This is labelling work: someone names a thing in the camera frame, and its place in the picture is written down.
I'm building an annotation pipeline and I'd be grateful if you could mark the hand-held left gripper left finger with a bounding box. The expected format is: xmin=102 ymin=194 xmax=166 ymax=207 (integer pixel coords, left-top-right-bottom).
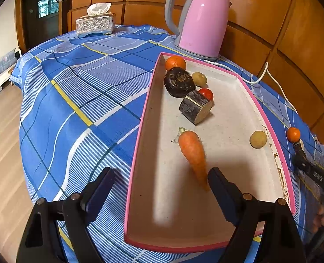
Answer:
xmin=16 ymin=167 xmax=115 ymax=263

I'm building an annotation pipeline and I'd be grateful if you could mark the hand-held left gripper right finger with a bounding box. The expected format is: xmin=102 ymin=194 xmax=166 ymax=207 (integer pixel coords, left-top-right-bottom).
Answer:
xmin=209 ymin=168 xmax=306 ymax=263

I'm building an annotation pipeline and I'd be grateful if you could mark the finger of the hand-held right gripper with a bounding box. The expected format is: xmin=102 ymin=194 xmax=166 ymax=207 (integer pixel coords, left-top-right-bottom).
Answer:
xmin=291 ymin=138 xmax=316 ymax=170

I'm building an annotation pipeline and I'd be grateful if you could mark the orange tangerine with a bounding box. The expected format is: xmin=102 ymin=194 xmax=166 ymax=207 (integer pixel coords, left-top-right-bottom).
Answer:
xmin=286 ymin=127 xmax=301 ymax=143
xmin=165 ymin=55 xmax=187 ymax=72

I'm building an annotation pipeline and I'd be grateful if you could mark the pink cardboard box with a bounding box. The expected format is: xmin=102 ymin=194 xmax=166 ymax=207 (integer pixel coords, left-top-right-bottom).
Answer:
xmin=123 ymin=52 xmax=296 ymax=253

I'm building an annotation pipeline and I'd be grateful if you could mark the orange carrot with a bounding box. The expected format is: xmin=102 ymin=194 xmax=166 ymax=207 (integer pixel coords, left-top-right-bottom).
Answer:
xmin=174 ymin=127 xmax=210 ymax=192

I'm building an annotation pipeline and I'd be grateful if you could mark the person's right hand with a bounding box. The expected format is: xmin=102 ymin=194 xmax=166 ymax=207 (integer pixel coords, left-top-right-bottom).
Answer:
xmin=311 ymin=204 xmax=324 ymax=235

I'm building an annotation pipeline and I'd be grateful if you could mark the small round tan potato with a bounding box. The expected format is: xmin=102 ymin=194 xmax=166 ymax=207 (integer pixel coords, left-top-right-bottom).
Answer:
xmin=250 ymin=131 xmax=267 ymax=149

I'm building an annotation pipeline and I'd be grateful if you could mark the cut dark-skinned yam piece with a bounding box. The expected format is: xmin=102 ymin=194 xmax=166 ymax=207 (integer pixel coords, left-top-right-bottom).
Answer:
xmin=179 ymin=90 xmax=214 ymax=126

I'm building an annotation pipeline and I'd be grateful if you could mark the red tomato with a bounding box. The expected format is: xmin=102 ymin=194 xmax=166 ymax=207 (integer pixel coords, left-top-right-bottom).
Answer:
xmin=198 ymin=88 xmax=214 ymax=101

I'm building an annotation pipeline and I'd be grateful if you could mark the blue checked tablecloth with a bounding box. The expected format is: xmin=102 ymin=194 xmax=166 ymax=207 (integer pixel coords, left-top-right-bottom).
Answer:
xmin=10 ymin=24 xmax=324 ymax=263

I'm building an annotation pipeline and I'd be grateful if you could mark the small oval yellowish potato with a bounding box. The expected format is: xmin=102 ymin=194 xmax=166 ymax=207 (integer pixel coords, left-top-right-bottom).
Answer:
xmin=191 ymin=72 xmax=207 ymax=87

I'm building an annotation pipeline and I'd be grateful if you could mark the dark purple root vegetable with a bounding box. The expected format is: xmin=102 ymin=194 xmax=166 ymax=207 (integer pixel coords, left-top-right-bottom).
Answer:
xmin=163 ymin=67 xmax=197 ymax=98

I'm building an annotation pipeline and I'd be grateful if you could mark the pink electric kettle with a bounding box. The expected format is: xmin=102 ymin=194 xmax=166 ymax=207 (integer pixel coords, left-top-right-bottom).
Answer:
xmin=165 ymin=0 xmax=232 ymax=62

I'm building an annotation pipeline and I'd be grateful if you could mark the silver embossed tissue box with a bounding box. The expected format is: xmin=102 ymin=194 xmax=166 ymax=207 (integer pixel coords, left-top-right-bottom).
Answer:
xmin=76 ymin=12 xmax=116 ymax=38

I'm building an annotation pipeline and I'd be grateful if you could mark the white tissue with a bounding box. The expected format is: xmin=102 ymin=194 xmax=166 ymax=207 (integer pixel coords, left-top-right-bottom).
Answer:
xmin=87 ymin=3 xmax=112 ymax=16

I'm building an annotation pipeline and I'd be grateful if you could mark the dark glazed door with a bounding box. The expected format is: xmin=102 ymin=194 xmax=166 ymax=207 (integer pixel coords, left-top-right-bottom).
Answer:
xmin=22 ymin=0 xmax=69 ymax=51

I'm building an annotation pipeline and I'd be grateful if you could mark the white power cable with plug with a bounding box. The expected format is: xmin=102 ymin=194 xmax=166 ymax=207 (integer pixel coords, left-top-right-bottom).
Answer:
xmin=203 ymin=56 xmax=298 ymax=113

